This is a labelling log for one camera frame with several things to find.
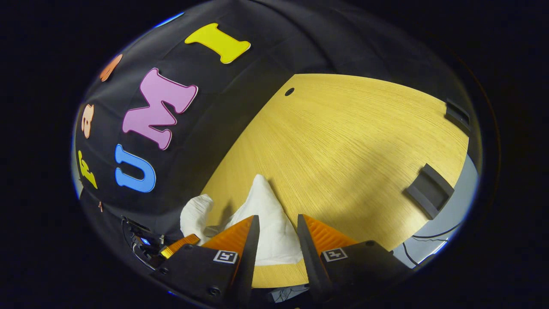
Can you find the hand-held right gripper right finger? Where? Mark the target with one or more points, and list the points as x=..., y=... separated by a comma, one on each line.
x=311, y=257

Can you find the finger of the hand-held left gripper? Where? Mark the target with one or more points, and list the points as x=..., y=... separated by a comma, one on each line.
x=180, y=245

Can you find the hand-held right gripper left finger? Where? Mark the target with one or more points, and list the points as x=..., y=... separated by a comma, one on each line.
x=251, y=257

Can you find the white jeans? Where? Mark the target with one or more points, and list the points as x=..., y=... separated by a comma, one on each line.
x=266, y=206

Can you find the black table clamp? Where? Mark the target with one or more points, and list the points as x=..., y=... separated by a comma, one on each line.
x=430, y=192
x=458, y=116

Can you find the black backdrop cloth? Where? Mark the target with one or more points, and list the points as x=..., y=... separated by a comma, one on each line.
x=257, y=86

